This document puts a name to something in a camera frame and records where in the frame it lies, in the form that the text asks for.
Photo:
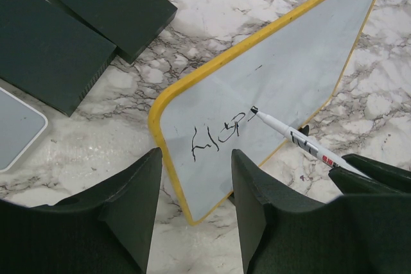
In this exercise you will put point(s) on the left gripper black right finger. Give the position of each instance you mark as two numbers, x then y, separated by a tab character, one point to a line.
283	231

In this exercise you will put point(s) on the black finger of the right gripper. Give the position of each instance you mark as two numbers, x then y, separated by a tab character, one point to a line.
382	178

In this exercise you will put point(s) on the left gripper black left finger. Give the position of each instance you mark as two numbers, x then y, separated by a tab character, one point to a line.
106	228

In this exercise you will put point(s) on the black marker pen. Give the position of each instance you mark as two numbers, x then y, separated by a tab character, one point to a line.
305	143

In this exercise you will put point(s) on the yellow framed whiteboard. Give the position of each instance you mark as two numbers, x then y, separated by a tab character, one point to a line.
289	69

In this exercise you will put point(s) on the grey white eraser block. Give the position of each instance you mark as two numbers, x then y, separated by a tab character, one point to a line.
22	128

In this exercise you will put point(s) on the black rectangular pad lower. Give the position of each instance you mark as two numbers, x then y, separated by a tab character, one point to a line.
49	54

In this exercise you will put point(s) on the black rectangular pad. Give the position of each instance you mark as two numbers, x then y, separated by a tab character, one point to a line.
129	24
49	54

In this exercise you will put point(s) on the black rectangular pad upper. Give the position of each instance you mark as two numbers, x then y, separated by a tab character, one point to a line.
129	24

